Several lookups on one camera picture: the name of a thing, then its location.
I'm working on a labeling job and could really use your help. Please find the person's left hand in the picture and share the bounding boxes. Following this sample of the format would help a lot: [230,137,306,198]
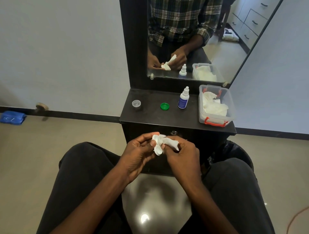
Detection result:
[117,132,161,185]

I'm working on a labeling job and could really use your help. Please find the person's right hand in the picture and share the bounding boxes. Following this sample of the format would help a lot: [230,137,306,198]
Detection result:
[161,136,202,187]

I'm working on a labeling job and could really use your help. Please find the white tissue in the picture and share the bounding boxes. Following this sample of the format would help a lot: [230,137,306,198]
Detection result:
[152,134,180,156]

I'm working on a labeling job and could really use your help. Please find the person's left forearm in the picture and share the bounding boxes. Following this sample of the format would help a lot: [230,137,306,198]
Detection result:
[49,166,136,234]

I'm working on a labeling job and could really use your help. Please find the person's right forearm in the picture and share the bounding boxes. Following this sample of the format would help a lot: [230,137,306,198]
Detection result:
[183,178,239,234]

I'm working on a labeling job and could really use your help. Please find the black dressing table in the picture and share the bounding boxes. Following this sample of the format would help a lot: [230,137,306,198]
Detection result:
[119,0,284,177]

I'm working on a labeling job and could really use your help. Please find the white dropper bottle blue label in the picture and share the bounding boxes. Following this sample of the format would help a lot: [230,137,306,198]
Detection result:
[178,86,190,109]

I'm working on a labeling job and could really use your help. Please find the black plastic bag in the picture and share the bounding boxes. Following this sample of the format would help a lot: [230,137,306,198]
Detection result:
[205,140,254,174]

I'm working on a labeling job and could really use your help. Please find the white tissues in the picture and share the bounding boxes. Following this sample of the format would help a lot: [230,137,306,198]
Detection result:
[202,91,229,117]

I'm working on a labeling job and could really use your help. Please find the person's black trousers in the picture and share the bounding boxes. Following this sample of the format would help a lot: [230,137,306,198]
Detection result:
[36,142,276,234]

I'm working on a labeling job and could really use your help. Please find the round door stopper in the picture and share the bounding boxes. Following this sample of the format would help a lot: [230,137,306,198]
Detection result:
[35,102,49,114]

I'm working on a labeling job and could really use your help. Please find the blue cloth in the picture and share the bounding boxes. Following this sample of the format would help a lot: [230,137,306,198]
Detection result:
[0,111,27,125]

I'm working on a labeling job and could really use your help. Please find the clear box with orange handles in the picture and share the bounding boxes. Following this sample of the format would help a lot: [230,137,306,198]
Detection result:
[198,84,236,127]

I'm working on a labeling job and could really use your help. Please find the wall mirror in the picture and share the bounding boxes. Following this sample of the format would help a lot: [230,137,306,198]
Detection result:
[147,0,282,84]

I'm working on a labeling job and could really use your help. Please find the orange cable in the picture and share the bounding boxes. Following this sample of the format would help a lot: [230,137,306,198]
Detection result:
[286,206,309,234]

